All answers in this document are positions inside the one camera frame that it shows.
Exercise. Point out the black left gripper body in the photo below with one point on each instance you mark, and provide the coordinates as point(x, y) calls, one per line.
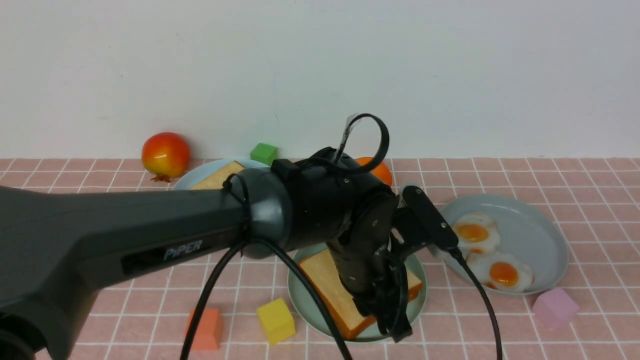
point(367, 269)

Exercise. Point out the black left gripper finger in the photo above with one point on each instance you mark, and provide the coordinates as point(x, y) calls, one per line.
point(401, 327)
point(385, 313)

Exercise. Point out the toast slice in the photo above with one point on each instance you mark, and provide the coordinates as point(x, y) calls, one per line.
point(330, 290)
point(216, 180)

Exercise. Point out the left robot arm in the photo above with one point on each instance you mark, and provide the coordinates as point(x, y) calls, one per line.
point(59, 250)

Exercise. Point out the teal centre plate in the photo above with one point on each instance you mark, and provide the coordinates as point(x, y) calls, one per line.
point(305, 295)

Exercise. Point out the orange mandarin fruit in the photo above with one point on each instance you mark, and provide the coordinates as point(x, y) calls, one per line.
point(382, 171)

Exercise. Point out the left rear fried egg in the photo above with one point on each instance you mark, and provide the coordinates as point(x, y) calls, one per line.
point(477, 232)

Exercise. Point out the fried egg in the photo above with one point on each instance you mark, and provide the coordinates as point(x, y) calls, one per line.
point(477, 232)
point(501, 271)

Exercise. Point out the yellow cube block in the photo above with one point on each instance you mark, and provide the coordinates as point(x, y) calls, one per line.
point(277, 321)

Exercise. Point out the front fried egg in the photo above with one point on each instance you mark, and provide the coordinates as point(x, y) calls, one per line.
point(501, 271)

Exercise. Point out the grey blue egg plate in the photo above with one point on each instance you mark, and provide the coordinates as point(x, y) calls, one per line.
point(526, 233)

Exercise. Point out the pink cube block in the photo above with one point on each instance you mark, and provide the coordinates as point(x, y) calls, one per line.
point(555, 309)

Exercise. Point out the green cube block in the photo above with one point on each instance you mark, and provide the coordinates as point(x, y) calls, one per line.
point(264, 154)

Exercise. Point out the orange cube block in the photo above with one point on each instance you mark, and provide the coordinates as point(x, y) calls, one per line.
point(209, 332)

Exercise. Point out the light blue bread plate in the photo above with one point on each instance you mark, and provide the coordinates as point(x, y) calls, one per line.
point(199, 173)

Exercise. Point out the red yellow pomegranate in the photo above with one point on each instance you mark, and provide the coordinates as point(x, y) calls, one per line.
point(166, 155)

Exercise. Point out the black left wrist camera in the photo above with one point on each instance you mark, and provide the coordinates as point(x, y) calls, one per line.
point(421, 225)

